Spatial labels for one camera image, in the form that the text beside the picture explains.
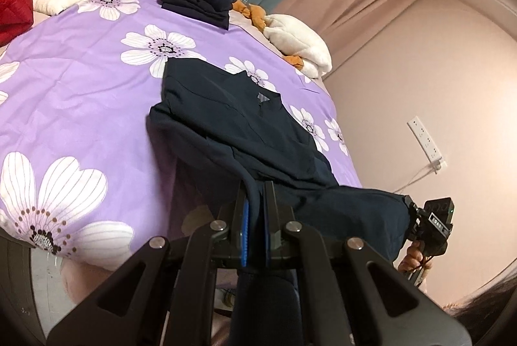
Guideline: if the dark navy zip jacket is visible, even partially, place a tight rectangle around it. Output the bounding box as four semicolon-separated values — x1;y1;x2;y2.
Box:
145;56;413;346

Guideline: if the person right hand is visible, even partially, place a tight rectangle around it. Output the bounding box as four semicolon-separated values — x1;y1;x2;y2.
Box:
398;241;433;274

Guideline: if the purple floral bed sheet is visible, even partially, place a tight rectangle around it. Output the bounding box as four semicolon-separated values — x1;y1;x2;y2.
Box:
1;0;359;271

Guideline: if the white fluffy folded blanket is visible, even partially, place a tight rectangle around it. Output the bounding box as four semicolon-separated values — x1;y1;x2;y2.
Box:
263;15;332;79

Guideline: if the orange garment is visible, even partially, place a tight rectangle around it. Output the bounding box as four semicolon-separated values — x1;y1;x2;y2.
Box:
232;0;304;70

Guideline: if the red puffer jacket lower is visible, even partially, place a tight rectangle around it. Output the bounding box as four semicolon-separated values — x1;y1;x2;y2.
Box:
0;0;34;46

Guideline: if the white wall socket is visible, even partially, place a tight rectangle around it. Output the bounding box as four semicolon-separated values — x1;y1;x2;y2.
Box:
406;116;446;173

